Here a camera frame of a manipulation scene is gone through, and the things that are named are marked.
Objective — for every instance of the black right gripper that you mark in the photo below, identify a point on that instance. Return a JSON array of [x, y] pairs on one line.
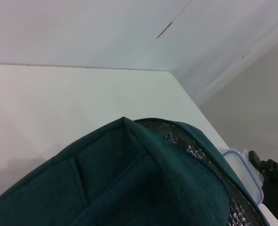
[[277, 190]]

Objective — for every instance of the clear container with blue-rimmed lid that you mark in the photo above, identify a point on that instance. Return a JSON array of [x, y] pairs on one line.
[[247, 169]]

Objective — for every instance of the dark teal insulated lunch bag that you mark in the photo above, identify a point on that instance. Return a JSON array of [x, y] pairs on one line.
[[105, 183]]

